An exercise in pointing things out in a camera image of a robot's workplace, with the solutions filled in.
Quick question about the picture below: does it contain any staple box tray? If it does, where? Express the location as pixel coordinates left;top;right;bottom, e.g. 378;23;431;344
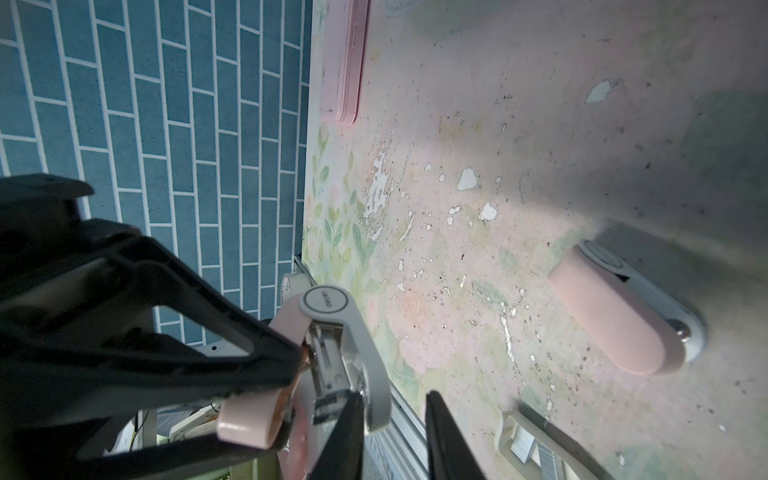
496;402;614;480

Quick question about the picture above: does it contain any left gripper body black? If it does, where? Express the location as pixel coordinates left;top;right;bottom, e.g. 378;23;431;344
1;174;150;479

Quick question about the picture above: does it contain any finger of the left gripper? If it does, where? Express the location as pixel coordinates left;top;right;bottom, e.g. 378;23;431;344
35;235;300;414
77;434;282;479

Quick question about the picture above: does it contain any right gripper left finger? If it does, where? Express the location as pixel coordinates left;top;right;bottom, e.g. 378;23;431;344
309;394;365;480

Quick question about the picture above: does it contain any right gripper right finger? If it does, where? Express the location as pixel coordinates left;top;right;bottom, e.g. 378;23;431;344
425;391;485;480

